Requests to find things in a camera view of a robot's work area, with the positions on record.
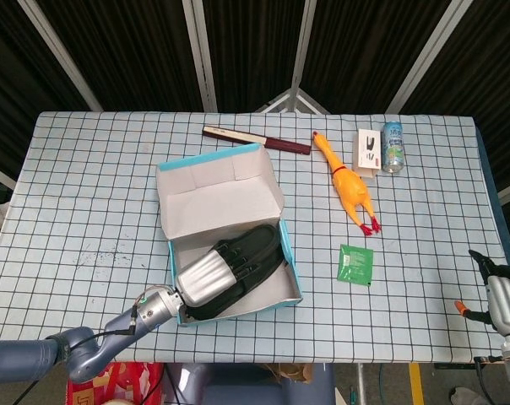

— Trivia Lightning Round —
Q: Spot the light blue shoe box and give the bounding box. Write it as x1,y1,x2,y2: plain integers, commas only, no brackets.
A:
155,142,303,328

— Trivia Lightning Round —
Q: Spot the dark red folded fan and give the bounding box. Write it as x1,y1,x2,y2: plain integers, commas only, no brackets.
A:
202,125,313,155

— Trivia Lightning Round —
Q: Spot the black slipper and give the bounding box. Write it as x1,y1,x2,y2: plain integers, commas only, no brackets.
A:
186,224,281,321
237,235,289,296

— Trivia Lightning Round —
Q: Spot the green sachet packet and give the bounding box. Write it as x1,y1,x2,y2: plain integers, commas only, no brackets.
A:
336,243,374,288

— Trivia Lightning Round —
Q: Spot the grey metal table leg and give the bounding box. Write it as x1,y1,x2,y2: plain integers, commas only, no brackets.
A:
355,363,366,405

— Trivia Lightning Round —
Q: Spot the red patterned bag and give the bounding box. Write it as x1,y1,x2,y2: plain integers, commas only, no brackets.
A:
67,361,165,405

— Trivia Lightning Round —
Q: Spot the brown paper bag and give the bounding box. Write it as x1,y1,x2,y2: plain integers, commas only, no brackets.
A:
265,362,314,383

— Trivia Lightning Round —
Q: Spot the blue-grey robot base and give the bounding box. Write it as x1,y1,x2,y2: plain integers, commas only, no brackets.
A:
164,362,336,405

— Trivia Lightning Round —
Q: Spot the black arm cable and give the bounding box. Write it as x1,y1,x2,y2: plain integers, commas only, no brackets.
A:
474,356,503,405
92,310,140,338

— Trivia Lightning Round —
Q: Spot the yellow rubber chicken toy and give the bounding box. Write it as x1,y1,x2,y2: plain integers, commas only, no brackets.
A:
312,130,383,237

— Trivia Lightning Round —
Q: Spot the small white carton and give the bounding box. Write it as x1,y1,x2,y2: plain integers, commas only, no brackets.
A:
351,128,383,181

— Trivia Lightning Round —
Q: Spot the white metal frame brace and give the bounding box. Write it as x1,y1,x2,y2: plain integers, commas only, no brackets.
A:
254,87,332,115

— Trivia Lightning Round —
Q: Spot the plastic water bottle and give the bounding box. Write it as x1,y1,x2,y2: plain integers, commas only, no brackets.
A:
382,121,406,174

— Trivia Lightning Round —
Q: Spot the grey sneaker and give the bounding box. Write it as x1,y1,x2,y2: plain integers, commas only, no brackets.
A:
450,386,486,405

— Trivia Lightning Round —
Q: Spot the black pleated curtain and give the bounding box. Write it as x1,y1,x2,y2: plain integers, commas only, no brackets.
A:
0,0,510,203

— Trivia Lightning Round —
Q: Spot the table with checkered tablecloth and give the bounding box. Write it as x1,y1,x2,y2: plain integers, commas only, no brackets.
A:
0,111,510,365

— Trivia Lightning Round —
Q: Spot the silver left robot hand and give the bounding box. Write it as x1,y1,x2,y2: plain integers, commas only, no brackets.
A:
175,242,264,308

